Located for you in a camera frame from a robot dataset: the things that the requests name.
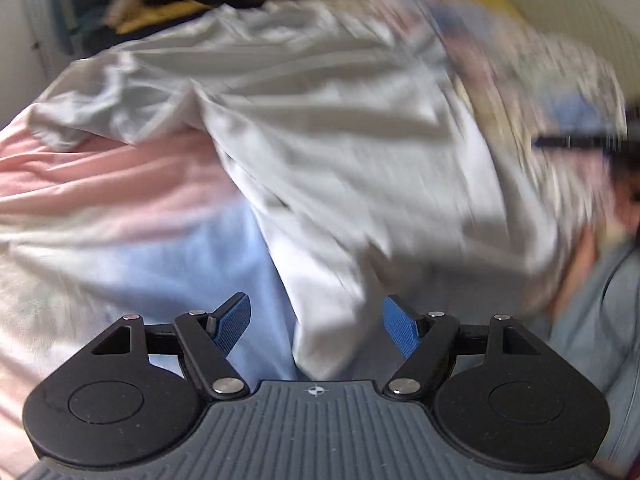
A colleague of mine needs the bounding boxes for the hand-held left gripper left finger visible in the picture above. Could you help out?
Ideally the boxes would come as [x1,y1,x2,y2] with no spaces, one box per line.
[90,292,252,402]

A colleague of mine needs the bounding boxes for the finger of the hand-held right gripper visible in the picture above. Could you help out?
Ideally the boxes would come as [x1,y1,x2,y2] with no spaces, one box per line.
[533,131,640,156]

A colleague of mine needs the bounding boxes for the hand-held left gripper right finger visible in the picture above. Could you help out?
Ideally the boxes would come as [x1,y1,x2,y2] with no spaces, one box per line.
[382,296,546,402]

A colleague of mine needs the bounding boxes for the white t-shirt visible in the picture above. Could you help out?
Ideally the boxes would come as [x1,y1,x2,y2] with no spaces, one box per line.
[30,0,578,382]

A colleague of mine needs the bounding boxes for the white brown spotted cloth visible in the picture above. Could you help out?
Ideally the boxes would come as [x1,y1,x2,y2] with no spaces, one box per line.
[445,30,631,251]

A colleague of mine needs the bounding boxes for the pastel pink blue bedsheet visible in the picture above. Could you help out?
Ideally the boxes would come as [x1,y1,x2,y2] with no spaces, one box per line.
[0,0,640,480]

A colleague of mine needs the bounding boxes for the person's grey blue pants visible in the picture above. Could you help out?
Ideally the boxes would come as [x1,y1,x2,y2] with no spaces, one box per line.
[547,242,640,466]

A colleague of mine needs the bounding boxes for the yellow cloth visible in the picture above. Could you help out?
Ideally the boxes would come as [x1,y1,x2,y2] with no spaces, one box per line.
[117,0,213,33]

